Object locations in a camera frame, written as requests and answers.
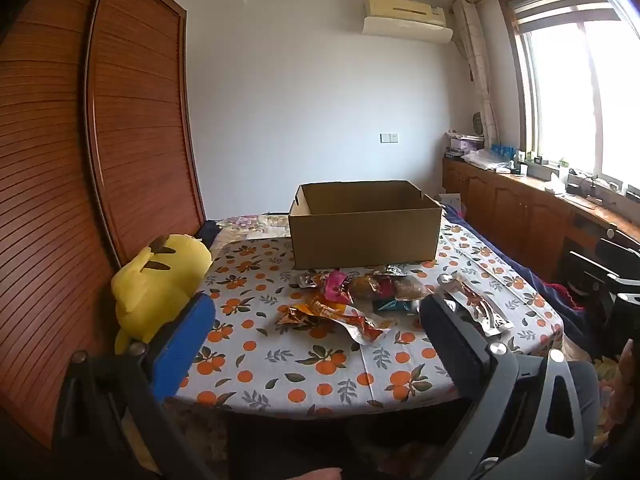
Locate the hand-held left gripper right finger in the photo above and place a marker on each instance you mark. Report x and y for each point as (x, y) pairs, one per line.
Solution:
(450, 340)

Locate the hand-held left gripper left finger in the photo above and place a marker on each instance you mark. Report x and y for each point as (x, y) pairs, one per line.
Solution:
(182, 345)

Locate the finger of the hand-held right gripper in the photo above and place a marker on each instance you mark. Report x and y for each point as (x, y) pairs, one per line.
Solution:
(620, 251)
(600, 272)

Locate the silver red snack packet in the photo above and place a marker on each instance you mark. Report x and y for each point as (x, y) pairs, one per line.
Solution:
(475, 305)

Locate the teal snack packet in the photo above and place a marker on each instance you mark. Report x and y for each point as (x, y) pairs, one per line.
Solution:
(395, 306)

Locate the brown bun snack packet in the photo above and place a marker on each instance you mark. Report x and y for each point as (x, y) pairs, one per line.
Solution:
(407, 290)

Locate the small dark snack packet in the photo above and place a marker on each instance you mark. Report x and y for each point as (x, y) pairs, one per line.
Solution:
(395, 270)

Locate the long orange snack packet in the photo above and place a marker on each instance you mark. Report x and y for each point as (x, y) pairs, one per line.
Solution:
(360, 327)

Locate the pink snack packet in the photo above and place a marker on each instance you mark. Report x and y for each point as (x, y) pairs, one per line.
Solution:
(337, 285)

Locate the brown cardboard box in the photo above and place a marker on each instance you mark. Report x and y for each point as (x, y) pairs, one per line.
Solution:
(360, 240)

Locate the small silver snack packet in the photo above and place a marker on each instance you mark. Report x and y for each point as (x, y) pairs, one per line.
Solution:
(311, 281)

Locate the yellow plush toy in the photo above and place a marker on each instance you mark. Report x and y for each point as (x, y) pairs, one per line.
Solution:
(150, 280)

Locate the white tissue pack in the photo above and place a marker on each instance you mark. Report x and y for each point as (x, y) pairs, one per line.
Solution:
(552, 182)

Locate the green cap bottle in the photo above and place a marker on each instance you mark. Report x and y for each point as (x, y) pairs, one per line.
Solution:
(564, 165)

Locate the wooden window cabinet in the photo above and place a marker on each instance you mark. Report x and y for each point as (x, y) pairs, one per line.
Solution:
(500, 205)

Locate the white carton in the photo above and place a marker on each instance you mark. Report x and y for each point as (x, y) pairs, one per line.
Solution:
(450, 200)

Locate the row of blue bottles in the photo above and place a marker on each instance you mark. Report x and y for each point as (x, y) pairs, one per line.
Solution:
(502, 150)

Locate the white plastic bags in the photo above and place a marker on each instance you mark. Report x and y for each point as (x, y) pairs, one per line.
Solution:
(482, 160)

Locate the stack of pink boxes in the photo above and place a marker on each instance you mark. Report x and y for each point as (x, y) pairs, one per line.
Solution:
(462, 142)

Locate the grey round ornament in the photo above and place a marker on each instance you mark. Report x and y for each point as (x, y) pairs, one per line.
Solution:
(478, 122)

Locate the patterned beige curtain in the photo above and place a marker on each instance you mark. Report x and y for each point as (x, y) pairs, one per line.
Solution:
(475, 60)

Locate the wooden slatted wardrobe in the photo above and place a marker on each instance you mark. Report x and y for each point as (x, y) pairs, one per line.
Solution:
(125, 110)

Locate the wooden frame window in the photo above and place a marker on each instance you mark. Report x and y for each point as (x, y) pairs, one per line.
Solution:
(565, 85)

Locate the white wall switch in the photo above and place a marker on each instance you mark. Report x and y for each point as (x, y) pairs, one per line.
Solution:
(389, 137)

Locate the white wall air conditioner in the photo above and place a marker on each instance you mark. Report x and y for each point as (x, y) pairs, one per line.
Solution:
(405, 10)

